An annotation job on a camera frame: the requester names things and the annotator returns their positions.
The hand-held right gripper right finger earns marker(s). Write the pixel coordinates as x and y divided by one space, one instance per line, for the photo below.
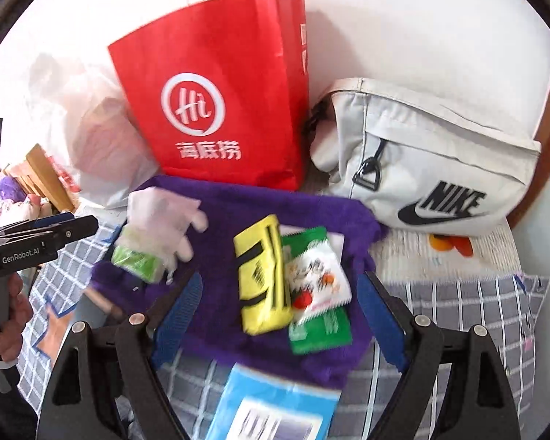
380 316

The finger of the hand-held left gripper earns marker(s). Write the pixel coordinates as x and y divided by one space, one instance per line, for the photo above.
23 254
50 221

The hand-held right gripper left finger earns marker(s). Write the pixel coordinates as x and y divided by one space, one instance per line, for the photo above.
178 321

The green snack packet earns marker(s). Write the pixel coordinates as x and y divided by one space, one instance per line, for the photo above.
316 335

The white packet with persimmon print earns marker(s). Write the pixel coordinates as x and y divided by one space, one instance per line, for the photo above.
316 279

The green and white packet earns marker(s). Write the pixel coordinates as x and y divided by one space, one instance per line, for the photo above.
133 256

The yellow zip pouch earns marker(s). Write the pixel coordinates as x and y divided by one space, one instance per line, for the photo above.
261 302

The white glove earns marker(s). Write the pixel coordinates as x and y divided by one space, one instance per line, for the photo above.
160 215

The blue tissue pack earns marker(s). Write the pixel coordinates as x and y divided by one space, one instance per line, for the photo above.
275 394

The person's left hand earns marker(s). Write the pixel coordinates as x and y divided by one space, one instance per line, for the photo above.
17 325

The purple plush toy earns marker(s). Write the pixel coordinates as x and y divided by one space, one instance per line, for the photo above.
10 190

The red box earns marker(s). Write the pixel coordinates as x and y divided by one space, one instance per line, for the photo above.
64 176

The wooden headboard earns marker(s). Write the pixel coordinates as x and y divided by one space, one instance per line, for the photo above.
36 169

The white printed cloth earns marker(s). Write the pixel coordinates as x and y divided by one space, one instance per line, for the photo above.
440 261

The grey grid bedsheet with stars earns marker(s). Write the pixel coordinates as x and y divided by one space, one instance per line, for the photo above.
463 302

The white plastic bag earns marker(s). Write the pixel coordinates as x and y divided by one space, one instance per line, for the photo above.
96 146

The purple towel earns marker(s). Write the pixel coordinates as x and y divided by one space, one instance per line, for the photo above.
256 206

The grey waist bag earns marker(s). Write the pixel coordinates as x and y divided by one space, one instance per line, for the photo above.
417 156

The red paper bag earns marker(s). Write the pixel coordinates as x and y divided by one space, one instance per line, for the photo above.
211 55

